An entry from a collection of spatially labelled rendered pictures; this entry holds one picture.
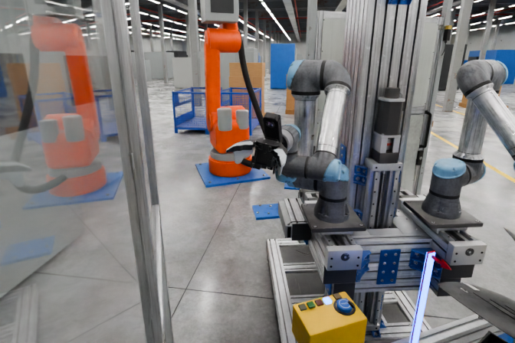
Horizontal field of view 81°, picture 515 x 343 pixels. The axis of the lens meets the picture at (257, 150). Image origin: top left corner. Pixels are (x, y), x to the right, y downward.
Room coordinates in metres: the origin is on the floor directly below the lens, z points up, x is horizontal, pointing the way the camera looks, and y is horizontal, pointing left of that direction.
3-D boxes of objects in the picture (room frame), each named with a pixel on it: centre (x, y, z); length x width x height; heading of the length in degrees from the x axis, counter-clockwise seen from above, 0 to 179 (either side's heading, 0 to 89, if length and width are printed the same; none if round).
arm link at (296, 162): (0.98, -0.11, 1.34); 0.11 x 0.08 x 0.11; 68
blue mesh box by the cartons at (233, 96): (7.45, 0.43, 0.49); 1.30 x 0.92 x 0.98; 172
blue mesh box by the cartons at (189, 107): (7.55, 1.45, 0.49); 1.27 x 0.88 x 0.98; 172
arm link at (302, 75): (1.24, -0.20, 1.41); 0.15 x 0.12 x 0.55; 68
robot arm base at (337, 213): (1.19, -0.32, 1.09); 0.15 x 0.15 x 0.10
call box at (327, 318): (0.62, -0.18, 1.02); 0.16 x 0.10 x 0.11; 108
